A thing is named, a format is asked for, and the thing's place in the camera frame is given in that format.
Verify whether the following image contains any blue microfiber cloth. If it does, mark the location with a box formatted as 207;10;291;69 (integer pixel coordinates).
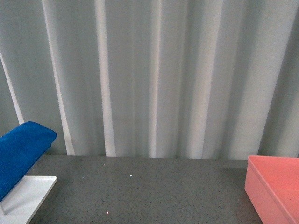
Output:
0;121;57;200

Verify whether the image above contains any white pleated curtain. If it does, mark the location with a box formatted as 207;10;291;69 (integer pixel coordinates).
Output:
0;0;299;159

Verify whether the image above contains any pink plastic bin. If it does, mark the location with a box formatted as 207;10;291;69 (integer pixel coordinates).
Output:
245;155;299;224

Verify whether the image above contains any white towel rack stand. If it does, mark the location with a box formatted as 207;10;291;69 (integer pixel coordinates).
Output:
0;176;57;224

